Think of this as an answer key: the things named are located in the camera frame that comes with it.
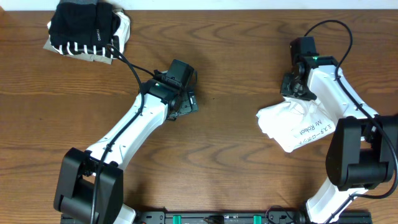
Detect white printed t-shirt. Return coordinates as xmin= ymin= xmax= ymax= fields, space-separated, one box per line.
xmin=256 ymin=97 xmax=335 ymax=152

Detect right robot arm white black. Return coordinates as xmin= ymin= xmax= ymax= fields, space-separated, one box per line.
xmin=280 ymin=36 xmax=397 ymax=223

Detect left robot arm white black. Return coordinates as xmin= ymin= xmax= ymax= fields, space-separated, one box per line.
xmin=53 ymin=60 xmax=198 ymax=223

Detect black folded garment top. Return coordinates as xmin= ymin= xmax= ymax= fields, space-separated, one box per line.
xmin=49 ymin=0 xmax=121 ymax=47

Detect black white striped folded shirt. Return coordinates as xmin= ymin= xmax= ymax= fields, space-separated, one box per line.
xmin=52 ymin=8 xmax=131 ymax=60

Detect beige folded garment bottom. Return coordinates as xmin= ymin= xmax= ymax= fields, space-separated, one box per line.
xmin=43 ymin=39 xmax=113 ymax=65

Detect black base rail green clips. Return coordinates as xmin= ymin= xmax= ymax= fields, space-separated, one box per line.
xmin=60 ymin=205 xmax=373 ymax=224

